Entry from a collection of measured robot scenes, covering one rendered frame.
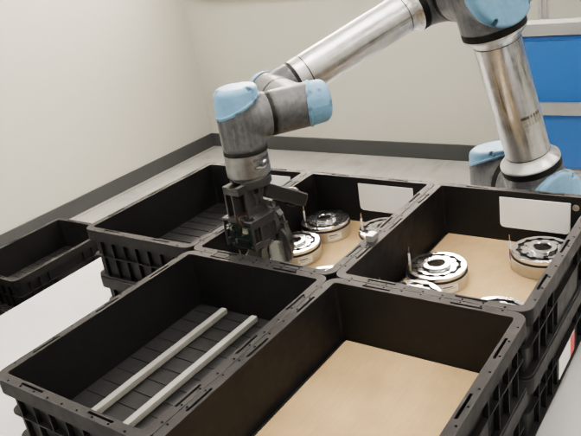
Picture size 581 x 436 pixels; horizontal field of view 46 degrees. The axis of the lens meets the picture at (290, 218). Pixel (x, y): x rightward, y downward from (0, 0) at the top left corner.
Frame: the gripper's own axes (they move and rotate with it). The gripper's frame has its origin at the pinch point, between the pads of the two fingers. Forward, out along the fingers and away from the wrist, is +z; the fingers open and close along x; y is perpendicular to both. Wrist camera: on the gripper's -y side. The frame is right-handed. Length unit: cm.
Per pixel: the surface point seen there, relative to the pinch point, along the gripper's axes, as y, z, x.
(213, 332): 17.3, 2.3, 0.6
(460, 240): -28.9, 2.4, 21.4
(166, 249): 10.9, -6.8, -16.5
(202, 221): -14.9, 2.2, -37.6
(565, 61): -198, 8, -22
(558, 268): -8.8, -7.5, 47.8
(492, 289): -14.9, 2.4, 34.7
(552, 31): -197, -5, -27
